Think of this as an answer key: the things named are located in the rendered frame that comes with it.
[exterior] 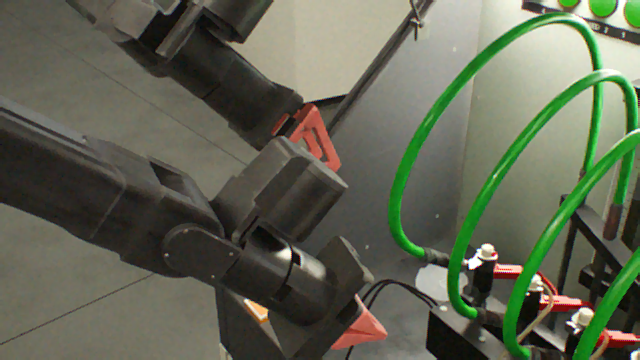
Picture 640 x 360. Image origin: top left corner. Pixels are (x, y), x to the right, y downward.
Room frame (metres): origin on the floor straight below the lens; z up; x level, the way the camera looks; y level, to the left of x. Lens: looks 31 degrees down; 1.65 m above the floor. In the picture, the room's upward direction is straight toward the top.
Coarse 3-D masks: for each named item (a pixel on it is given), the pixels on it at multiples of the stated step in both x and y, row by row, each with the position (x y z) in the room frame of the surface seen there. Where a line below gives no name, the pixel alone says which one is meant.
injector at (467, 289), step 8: (480, 256) 0.73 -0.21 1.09; (496, 256) 0.74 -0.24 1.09; (488, 264) 0.73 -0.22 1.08; (480, 272) 0.73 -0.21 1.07; (488, 272) 0.73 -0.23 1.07; (480, 280) 0.73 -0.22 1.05; (488, 280) 0.73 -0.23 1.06; (464, 288) 0.72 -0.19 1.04; (472, 288) 0.72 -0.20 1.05; (480, 288) 0.73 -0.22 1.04; (488, 288) 0.73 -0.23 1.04; (472, 296) 0.72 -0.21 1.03; (480, 296) 0.73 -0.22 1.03; (488, 296) 0.73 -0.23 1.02; (472, 304) 0.74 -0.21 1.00; (480, 304) 0.73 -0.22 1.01
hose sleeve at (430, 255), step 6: (420, 246) 0.67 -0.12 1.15; (426, 252) 0.66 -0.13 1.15; (432, 252) 0.67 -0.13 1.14; (438, 252) 0.68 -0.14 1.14; (426, 258) 0.66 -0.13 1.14; (432, 258) 0.67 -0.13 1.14; (438, 258) 0.68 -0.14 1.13; (444, 258) 0.68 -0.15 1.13; (432, 264) 0.67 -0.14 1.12; (438, 264) 0.68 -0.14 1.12; (444, 264) 0.68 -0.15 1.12
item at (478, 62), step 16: (544, 16) 0.76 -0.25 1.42; (560, 16) 0.77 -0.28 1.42; (576, 16) 0.79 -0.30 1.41; (512, 32) 0.73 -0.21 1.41; (528, 32) 0.74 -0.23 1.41; (592, 32) 0.81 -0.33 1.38; (496, 48) 0.71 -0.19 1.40; (592, 48) 0.82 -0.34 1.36; (480, 64) 0.70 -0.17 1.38; (592, 64) 0.83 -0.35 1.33; (464, 80) 0.68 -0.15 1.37; (448, 96) 0.67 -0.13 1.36; (592, 96) 0.85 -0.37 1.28; (432, 112) 0.66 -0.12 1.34; (592, 112) 0.85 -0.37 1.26; (592, 128) 0.85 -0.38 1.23; (416, 144) 0.65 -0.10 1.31; (592, 144) 0.85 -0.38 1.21; (592, 160) 0.85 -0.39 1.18; (400, 176) 0.64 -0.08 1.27; (400, 192) 0.64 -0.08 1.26; (400, 224) 0.64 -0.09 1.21; (400, 240) 0.64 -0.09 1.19; (416, 256) 0.66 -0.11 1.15
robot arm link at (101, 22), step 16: (64, 0) 0.74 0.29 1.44; (80, 0) 0.70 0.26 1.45; (96, 0) 0.68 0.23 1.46; (112, 0) 0.67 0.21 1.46; (144, 0) 0.65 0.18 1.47; (96, 16) 0.66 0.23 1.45; (112, 32) 0.63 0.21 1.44; (128, 48) 0.62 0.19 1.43; (144, 48) 0.62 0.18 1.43; (144, 64) 0.64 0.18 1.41
